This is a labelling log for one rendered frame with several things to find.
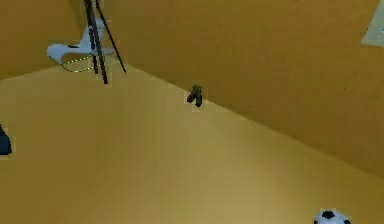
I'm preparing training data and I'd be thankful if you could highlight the black tripod floor lamp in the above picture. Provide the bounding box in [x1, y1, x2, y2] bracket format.
[83, 0, 128, 85]

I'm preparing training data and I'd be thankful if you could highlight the dark brown pair of boots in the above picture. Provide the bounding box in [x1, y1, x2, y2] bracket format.
[186, 84, 204, 108]

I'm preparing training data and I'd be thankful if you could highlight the pale framed wall picture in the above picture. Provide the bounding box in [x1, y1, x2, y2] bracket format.
[360, 0, 384, 48]

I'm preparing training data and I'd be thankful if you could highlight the black and white soccer ball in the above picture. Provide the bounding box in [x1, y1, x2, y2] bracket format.
[312, 209, 353, 224]

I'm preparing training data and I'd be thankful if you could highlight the dark blue object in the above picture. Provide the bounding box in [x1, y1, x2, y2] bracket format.
[0, 124, 13, 156]

